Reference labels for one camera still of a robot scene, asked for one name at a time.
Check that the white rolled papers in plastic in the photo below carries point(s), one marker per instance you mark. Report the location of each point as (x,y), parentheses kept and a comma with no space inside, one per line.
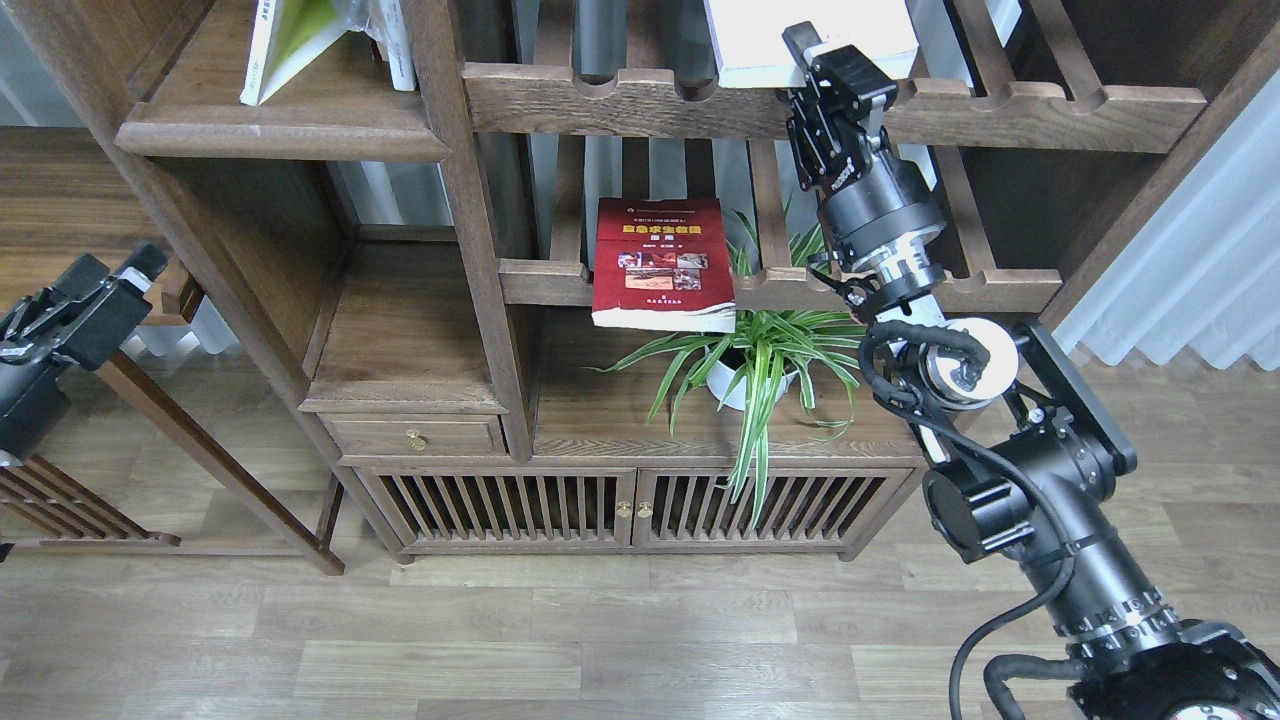
(383,21)

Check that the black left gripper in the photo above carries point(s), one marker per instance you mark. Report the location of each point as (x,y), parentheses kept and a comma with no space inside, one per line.
(85,315)

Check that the dark wooden bookshelf unit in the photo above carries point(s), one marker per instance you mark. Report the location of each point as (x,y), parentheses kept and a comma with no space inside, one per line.
(428,252)

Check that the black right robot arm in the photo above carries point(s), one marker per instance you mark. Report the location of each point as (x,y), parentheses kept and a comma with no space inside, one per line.
(1022,453)

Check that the yellow green cover book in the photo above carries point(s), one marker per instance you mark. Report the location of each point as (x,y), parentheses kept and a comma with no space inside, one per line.
(287,35)

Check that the white purple cover book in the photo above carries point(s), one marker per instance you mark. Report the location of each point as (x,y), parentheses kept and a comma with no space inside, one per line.
(747,37)

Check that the left slatted cabinet door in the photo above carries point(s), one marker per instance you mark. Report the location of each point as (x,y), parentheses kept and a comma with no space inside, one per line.
(505,510)

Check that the white curtain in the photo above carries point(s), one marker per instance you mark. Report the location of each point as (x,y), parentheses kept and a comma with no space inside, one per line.
(1203,273)

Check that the right slatted cabinet door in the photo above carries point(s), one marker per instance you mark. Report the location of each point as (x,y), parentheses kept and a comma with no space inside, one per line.
(804,510)

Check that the red cover book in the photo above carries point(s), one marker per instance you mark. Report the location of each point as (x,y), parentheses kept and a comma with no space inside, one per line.
(663,266)

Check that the small wooden drawer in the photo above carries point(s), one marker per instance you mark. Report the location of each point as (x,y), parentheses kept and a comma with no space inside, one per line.
(414,435)

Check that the wooden side table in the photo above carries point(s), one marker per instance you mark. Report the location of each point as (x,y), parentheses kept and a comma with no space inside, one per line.
(62,197)

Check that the slatted cabinet door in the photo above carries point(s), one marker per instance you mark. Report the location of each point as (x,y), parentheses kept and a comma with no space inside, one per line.
(804,510)
(505,510)

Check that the green spider plant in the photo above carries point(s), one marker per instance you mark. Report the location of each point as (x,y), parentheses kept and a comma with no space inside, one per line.
(767,351)

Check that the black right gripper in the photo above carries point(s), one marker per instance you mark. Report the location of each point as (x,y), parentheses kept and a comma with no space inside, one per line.
(876,211)

